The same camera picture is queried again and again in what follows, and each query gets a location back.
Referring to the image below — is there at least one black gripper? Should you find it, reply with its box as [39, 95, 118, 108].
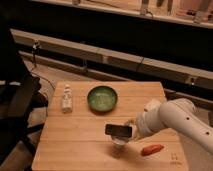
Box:
[105, 124, 132, 138]

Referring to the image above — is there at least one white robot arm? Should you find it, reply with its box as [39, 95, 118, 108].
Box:
[105, 98, 213, 155]

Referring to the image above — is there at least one green ceramic bowl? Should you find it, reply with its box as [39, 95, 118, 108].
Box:
[87, 86, 118, 112]

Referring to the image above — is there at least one red sausage-shaped toy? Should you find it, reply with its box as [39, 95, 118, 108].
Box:
[141, 144, 164, 156]

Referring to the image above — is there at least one white plastic bottle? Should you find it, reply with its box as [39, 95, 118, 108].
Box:
[62, 84, 72, 113]

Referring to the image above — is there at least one black chair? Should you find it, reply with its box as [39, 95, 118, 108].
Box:
[0, 76, 48, 157]

